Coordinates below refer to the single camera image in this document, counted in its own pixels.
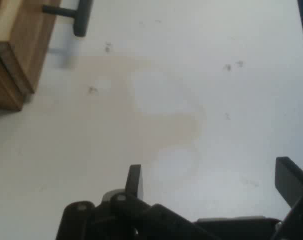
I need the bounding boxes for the dark brown wooden cabinet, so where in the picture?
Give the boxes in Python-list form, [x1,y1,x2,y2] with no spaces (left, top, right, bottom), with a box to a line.
[0,31,35,112]

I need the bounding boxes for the wooden drawer with black handle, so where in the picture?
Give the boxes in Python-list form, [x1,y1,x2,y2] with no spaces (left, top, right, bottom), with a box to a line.
[0,0,95,95]

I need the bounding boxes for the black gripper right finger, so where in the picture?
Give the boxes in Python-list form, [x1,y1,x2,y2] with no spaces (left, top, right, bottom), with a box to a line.
[273,156,303,240]

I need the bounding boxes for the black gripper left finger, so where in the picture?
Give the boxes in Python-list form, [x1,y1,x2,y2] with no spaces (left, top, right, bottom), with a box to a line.
[55,164,219,240]

